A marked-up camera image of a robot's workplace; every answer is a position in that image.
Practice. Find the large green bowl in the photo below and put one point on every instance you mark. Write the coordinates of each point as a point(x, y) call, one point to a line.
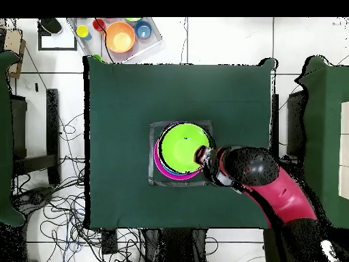
point(177, 147)

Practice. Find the large pink bowl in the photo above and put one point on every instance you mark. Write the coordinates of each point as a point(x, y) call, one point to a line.
point(158, 166)

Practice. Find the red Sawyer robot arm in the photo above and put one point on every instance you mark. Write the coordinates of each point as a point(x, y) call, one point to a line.
point(286, 196)

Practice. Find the dark green table cloth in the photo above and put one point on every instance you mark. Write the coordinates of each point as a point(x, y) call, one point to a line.
point(177, 79)

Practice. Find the green covered side table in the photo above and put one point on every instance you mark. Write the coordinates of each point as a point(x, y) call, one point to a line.
point(324, 122)
point(5, 136)

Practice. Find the black power strip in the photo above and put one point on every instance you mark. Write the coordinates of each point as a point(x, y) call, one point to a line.
point(109, 241)

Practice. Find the blue cup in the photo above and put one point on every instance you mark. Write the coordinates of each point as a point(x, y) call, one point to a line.
point(143, 29)

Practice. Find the beige box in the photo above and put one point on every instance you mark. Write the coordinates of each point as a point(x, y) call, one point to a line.
point(344, 150)

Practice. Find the large orange bowl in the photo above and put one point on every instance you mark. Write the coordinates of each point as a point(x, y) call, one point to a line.
point(120, 37)

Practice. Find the green cup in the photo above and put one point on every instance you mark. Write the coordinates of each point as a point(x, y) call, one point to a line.
point(96, 57)

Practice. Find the clear plastic tray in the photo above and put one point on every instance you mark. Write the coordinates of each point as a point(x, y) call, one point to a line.
point(94, 45)

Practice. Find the red cup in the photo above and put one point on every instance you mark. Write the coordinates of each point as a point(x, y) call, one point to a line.
point(98, 24)

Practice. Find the black floor device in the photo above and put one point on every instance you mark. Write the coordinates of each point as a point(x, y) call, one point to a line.
point(35, 197)

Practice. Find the yellow cup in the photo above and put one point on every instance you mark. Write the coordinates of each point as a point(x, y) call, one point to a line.
point(82, 31)

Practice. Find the person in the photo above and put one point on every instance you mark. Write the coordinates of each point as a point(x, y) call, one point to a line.
point(50, 26)

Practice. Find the brown cardboard box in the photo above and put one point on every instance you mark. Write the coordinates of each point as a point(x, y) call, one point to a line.
point(15, 46)

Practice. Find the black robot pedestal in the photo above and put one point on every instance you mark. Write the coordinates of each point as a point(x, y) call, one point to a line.
point(174, 245)

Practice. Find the black table leg frame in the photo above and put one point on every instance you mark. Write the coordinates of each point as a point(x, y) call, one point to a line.
point(52, 122)
point(294, 120)

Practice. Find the black floor tape frame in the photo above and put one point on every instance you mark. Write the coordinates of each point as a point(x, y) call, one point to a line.
point(57, 49)

